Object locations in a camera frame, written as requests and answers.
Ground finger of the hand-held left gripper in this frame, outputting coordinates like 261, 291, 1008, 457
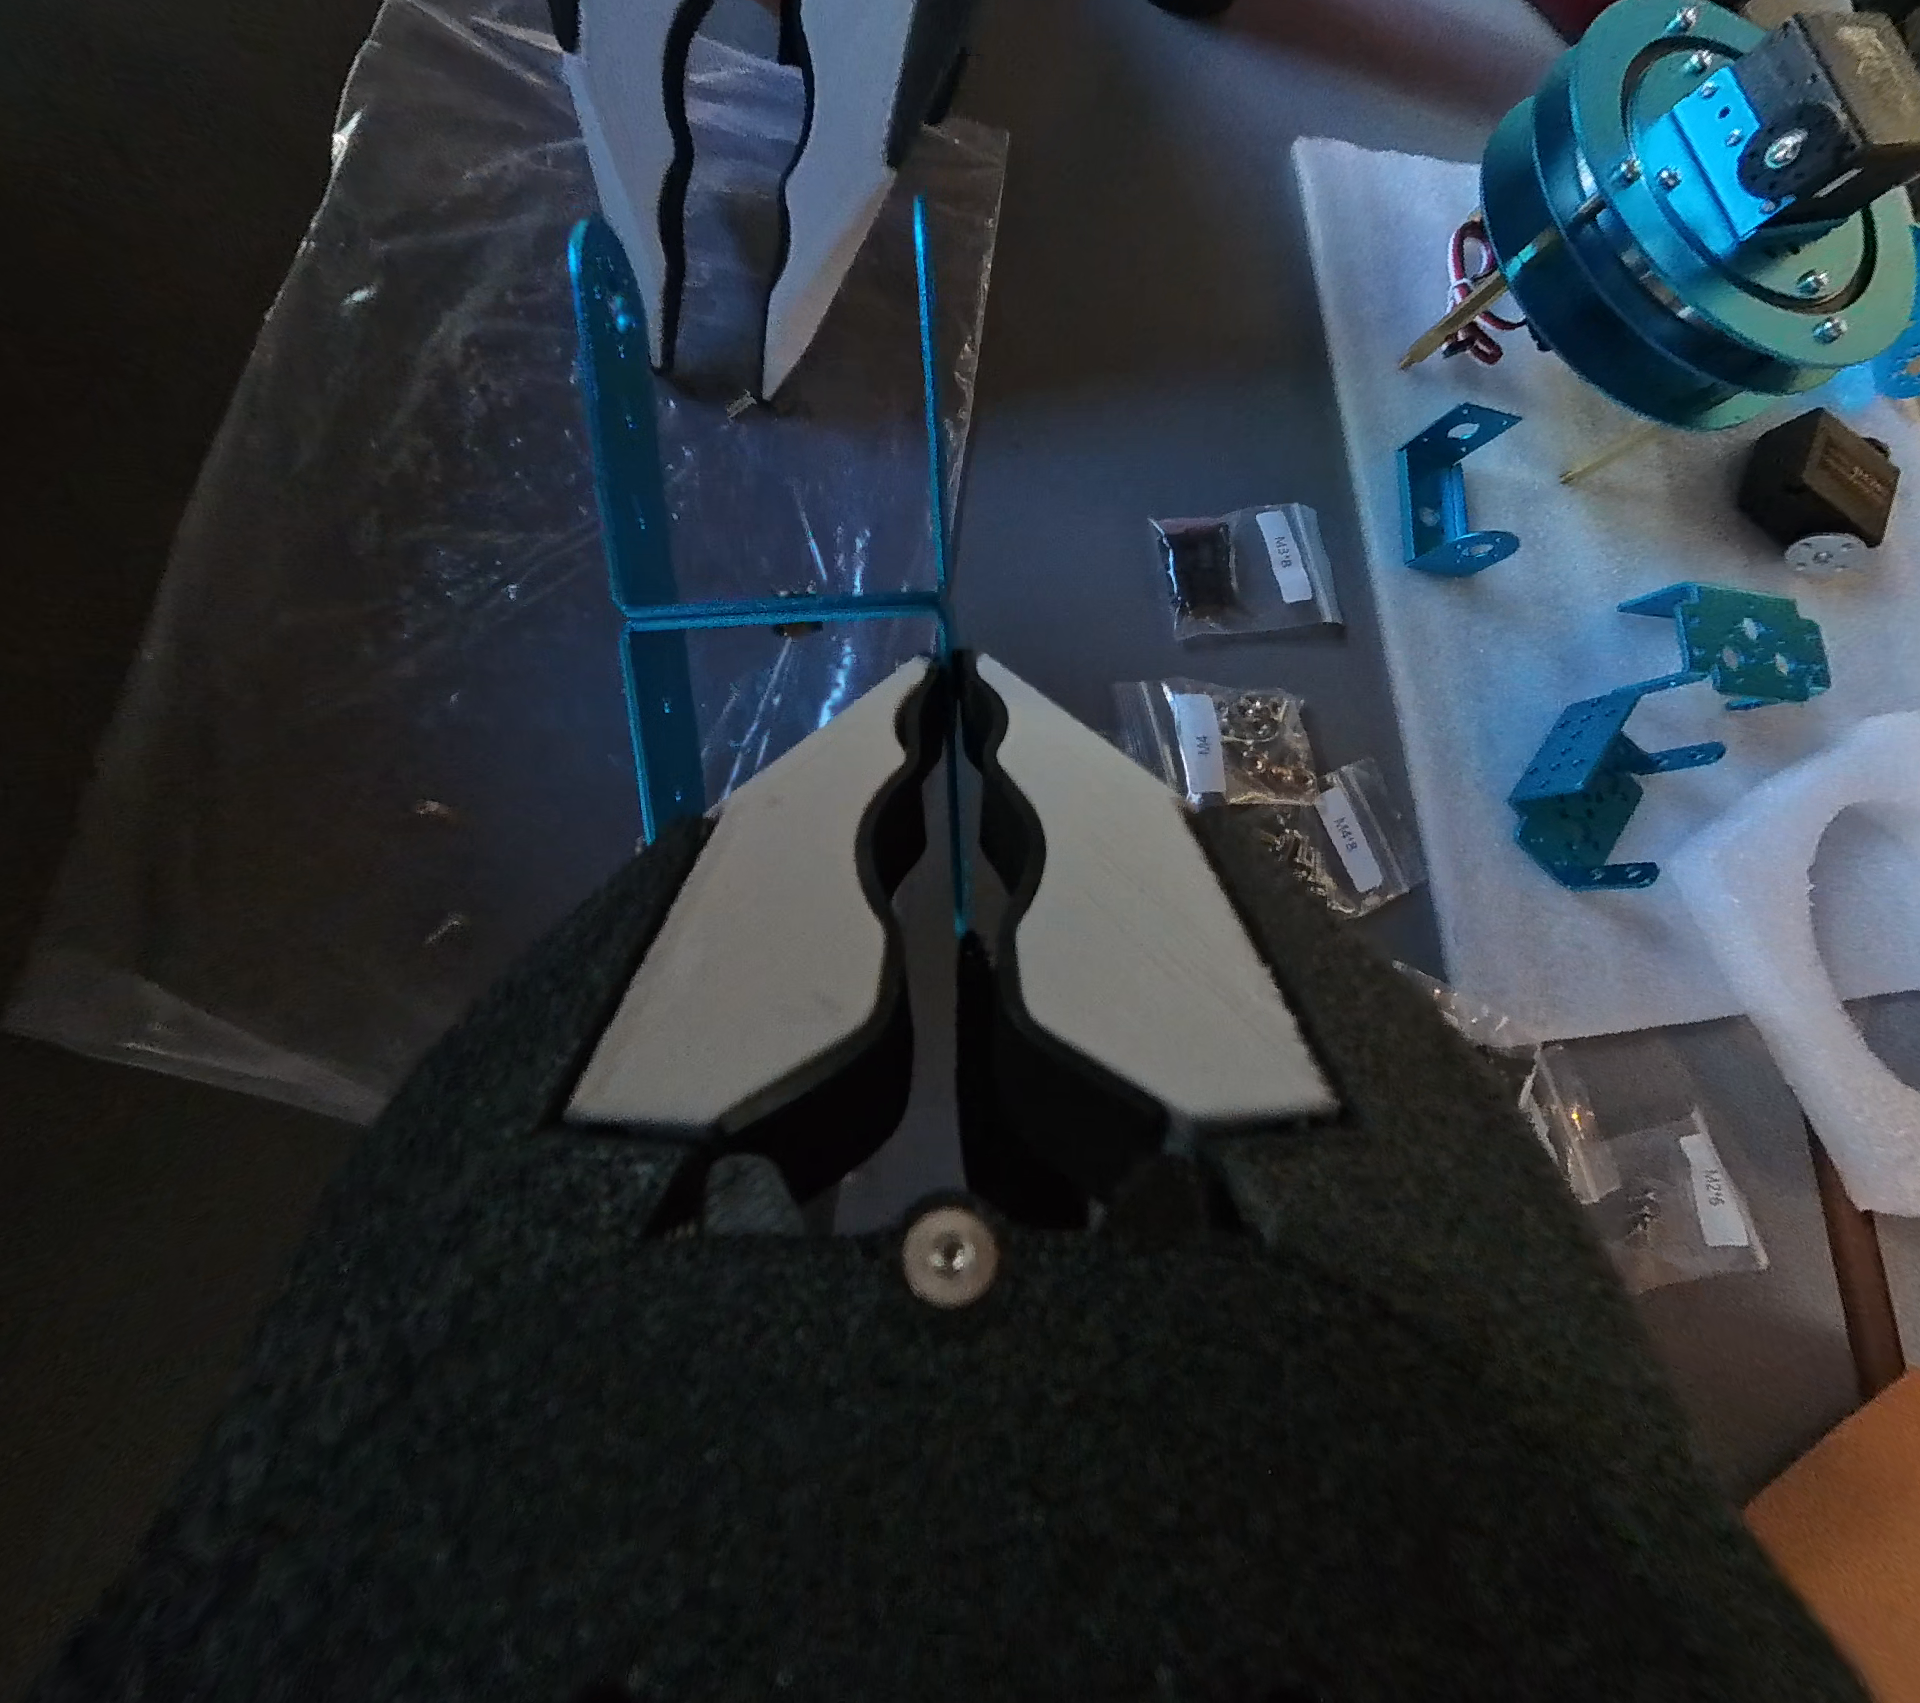
756, 0, 932, 405
564, 0, 710, 375

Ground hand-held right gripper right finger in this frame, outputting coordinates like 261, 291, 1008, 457
956, 647, 1341, 1213

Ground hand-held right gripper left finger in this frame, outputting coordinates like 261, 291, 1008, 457
559, 653, 943, 1197

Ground blue metal bracket assembly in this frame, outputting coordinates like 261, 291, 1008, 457
564, 193, 979, 941

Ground blue robot arm base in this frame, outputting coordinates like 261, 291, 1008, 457
1476, 0, 1920, 433

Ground grey desk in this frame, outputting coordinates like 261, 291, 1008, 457
0, 0, 1920, 1703

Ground white foam sheet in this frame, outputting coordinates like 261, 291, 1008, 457
1288, 133, 1920, 1033

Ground pile of small hardware bags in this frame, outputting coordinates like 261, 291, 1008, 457
1111, 499, 1777, 1297

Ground large clear plastic bag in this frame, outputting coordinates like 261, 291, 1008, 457
0, 0, 1012, 1129

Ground black servo motor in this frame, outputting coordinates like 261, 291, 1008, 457
1739, 403, 1903, 589

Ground blue perforated bracket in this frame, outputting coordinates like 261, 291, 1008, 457
1507, 681, 1728, 893

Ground small blue U bracket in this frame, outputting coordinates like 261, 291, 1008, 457
1393, 399, 1526, 577

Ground servo wires with pins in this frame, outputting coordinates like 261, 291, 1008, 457
1393, 215, 1565, 373

